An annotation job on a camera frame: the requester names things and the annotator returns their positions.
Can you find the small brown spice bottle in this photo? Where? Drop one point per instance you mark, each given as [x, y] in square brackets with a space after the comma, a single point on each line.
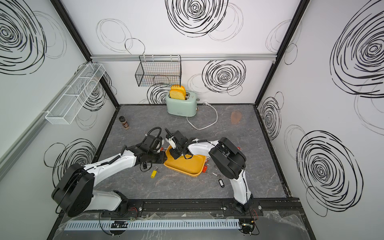
[124, 122]

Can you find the yellow toast slice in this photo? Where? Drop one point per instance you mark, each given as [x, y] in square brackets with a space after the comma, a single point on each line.
[178, 92]

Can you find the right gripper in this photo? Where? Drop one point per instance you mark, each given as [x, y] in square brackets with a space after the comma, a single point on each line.
[172, 151]

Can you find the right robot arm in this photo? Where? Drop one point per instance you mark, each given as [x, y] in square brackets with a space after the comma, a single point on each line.
[230, 161]

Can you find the mint green toaster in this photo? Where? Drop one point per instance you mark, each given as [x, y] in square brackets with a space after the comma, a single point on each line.
[184, 108]

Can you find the black wire wall basket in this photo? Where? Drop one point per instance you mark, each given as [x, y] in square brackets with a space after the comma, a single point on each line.
[159, 69]

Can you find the yellow tag key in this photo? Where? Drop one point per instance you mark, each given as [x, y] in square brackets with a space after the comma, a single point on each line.
[154, 172]

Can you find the grey slotted cable duct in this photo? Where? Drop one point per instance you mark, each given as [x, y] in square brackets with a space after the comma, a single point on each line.
[184, 224]

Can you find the yellow plastic storage box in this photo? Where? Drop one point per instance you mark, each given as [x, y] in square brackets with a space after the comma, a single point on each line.
[192, 167]

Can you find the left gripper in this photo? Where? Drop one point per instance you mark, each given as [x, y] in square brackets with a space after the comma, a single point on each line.
[161, 159]

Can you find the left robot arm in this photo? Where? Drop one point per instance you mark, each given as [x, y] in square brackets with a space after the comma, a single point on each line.
[75, 192]

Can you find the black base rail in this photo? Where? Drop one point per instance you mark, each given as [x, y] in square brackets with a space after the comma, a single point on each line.
[226, 207]

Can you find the black tag key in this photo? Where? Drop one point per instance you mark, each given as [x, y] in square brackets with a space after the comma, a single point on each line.
[220, 181]

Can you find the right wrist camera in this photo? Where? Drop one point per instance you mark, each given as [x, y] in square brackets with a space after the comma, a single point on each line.
[170, 140]

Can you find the white mesh wall shelf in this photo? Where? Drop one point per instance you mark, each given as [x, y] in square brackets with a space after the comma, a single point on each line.
[84, 92]

